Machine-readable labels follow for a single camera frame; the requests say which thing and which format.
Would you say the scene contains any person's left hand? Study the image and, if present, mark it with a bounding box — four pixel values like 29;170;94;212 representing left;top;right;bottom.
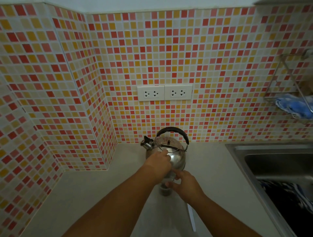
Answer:
143;149;172;184

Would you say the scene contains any tan sponge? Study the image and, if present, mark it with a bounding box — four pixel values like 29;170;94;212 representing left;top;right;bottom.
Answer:
298;78;313;96

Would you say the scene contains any white double wall socket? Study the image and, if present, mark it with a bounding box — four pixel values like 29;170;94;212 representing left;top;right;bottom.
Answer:
137;85;165;102
164;84;193;101

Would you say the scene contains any person's left forearm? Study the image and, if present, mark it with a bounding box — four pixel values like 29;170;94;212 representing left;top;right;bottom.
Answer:
61;165;158;237

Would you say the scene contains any person's right forearm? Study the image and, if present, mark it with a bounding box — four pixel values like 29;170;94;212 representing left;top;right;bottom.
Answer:
187;194;262;237

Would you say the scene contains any stainless steel kettle black handle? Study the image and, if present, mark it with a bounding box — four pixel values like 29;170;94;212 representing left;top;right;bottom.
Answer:
140;127;190;184

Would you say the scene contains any person's right hand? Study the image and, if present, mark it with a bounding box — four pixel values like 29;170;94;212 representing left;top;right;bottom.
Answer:
166;168;205;204

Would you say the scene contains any blue and white cloth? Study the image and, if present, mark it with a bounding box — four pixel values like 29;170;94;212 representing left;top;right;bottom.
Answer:
275;94;313;119

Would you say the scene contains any black and white patterned cloth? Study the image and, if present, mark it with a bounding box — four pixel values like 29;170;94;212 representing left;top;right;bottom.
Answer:
259;179;313;237

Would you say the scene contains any clear plastic bag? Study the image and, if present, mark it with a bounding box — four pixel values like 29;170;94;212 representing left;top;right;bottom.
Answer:
131;186;197;237

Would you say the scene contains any stainless steel sink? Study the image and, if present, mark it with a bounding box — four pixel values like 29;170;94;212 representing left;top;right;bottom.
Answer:
225;142;313;237

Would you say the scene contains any metal wire wall rack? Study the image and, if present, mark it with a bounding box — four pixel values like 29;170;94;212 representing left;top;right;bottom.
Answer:
263;49;313;120

